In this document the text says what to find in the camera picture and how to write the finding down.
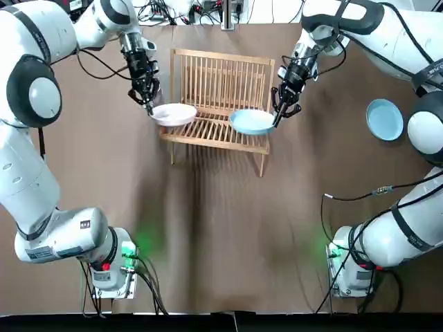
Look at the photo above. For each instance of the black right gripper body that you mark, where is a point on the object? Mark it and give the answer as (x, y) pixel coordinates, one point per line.
(297, 77)

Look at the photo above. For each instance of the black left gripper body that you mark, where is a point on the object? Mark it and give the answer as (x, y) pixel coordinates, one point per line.
(138, 69)

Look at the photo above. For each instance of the pale plate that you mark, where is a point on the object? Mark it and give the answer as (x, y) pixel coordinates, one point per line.
(173, 114)

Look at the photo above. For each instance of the blue plate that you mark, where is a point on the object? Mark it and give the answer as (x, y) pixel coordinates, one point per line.
(251, 122)
(385, 119)

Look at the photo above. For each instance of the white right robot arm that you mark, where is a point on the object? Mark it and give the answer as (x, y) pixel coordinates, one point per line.
(398, 34)

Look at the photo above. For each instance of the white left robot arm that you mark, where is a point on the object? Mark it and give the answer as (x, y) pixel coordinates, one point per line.
(27, 173)

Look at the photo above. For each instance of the wooden dish rack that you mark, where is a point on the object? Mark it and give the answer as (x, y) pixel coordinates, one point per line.
(221, 55)

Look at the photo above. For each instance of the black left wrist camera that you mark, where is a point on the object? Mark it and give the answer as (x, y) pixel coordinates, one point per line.
(153, 67)

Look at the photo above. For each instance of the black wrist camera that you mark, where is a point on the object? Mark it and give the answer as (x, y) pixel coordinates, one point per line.
(153, 67)
(282, 72)

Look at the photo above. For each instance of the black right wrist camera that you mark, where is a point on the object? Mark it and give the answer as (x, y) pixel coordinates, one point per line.
(282, 72)

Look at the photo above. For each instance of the metal camera post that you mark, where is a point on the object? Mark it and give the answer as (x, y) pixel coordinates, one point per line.
(231, 15)

